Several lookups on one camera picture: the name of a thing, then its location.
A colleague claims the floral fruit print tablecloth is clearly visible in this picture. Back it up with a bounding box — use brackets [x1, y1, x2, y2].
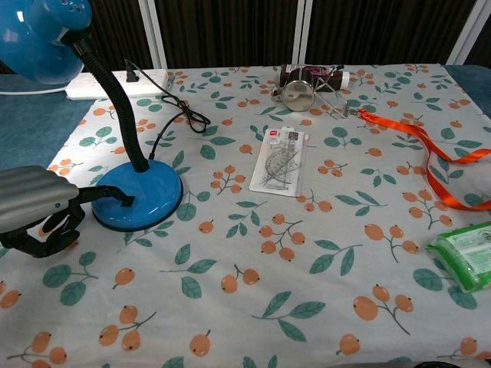
[0, 63, 491, 368]

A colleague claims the green wet wipes pack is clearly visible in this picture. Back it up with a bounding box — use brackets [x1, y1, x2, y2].
[426, 221, 491, 294]

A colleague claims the round steel tea strainer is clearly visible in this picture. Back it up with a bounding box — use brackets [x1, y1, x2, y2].
[271, 80, 316, 113]

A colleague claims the clear geometry ruler set pack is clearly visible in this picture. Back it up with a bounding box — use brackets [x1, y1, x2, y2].
[249, 125, 311, 199]

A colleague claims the white power strip cord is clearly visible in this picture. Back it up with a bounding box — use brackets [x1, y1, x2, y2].
[0, 85, 71, 96]

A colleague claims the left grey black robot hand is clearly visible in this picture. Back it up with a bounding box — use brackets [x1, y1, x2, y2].
[0, 166, 136, 259]

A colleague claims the orange ribbon lanyard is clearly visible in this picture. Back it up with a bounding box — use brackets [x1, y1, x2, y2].
[358, 107, 491, 212]

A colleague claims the blue gooseneck desk lamp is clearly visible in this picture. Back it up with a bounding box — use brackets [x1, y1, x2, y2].
[0, 0, 184, 232]

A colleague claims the black power cable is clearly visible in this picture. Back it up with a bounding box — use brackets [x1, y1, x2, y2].
[124, 58, 212, 161]

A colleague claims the dark brown white-capped bottle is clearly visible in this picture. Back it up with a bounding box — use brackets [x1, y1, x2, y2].
[279, 64, 351, 93]

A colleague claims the white power strip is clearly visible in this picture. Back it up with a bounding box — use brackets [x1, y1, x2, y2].
[64, 68, 170, 102]

